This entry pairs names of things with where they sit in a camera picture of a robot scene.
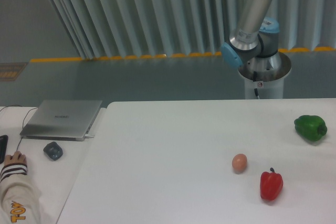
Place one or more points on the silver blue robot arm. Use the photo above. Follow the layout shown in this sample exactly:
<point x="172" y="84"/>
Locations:
<point x="265" y="25"/>

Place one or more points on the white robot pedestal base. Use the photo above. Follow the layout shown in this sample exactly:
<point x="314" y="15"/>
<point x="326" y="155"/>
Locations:
<point x="264" y="77"/>

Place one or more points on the dark grey small case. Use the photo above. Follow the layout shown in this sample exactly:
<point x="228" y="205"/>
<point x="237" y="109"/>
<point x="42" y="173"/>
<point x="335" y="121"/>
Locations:
<point x="53" y="151"/>

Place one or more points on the white usb dongle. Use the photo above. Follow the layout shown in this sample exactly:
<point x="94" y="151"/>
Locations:
<point x="89" y="136"/>

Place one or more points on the red bell pepper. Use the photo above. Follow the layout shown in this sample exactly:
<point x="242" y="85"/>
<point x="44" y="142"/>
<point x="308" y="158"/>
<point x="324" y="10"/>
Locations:
<point x="271" y="184"/>

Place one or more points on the black keyboard edge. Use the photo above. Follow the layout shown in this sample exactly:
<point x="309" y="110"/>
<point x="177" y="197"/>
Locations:
<point x="3" y="147"/>

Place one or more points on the white pleated curtain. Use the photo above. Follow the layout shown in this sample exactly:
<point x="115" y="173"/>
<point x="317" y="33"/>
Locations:
<point x="136" y="28"/>

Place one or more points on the green bell pepper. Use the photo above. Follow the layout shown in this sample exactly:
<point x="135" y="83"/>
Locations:
<point x="311" y="127"/>

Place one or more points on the silver closed laptop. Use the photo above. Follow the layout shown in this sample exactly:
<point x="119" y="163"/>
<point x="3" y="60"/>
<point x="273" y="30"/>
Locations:
<point x="68" y="120"/>

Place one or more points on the cream striped sleeve forearm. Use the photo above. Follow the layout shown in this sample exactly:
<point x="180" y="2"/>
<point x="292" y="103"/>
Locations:
<point x="19" y="197"/>

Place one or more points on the brown egg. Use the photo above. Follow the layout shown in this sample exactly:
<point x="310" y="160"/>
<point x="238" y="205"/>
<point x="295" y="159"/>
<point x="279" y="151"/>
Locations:
<point x="239" y="162"/>

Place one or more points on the person's hand on mouse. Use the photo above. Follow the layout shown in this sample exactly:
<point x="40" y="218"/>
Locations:
<point x="16" y="158"/>

